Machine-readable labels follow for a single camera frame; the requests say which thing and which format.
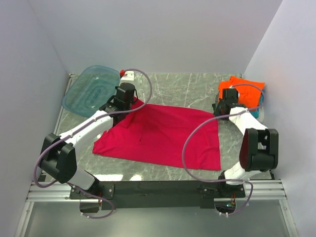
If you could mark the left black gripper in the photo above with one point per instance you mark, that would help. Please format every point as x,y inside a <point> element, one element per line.
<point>132,102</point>

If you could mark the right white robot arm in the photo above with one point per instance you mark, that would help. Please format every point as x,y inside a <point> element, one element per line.
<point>259,148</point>

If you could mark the orange folded t-shirt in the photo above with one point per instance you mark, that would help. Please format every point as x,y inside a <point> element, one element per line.
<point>248,95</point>

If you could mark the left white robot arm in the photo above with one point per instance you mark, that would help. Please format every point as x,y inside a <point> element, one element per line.
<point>59,152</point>

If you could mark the black base beam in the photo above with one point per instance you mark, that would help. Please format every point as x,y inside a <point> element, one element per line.
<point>150,194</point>

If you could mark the white folded t-shirt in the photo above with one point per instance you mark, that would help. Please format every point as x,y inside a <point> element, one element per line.
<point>261,114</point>

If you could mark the teal plastic bin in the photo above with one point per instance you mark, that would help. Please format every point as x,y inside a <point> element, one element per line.
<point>92,89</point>

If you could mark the magenta t-shirt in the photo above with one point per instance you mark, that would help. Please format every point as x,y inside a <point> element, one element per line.
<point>156,134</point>

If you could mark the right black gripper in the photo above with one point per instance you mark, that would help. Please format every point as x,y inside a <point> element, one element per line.
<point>216,113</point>

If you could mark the teal folded t-shirt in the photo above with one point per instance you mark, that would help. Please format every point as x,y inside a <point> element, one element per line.
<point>256,111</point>

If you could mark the aluminium rail frame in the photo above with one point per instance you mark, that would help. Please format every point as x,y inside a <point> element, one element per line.
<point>50,213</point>

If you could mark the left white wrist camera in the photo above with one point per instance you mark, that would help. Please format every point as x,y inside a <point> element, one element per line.
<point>126,76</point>

